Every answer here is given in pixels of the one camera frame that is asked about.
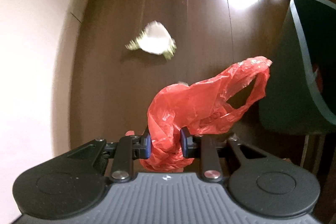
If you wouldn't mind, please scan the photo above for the red plastic bag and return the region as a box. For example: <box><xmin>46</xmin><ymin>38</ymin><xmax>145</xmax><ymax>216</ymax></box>
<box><xmin>140</xmin><ymin>56</ymin><xmax>272</xmax><ymax>172</ymax></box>

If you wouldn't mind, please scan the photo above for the dark teal trash bin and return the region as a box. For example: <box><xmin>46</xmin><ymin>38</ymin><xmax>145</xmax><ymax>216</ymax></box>
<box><xmin>259</xmin><ymin>0</ymin><xmax>335</xmax><ymax>134</ymax></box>

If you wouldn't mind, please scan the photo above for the white green lettuce leaf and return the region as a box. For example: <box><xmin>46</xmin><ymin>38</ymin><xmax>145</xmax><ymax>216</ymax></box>
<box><xmin>125</xmin><ymin>21</ymin><xmax>177</xmax><ymax>60</ymax></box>

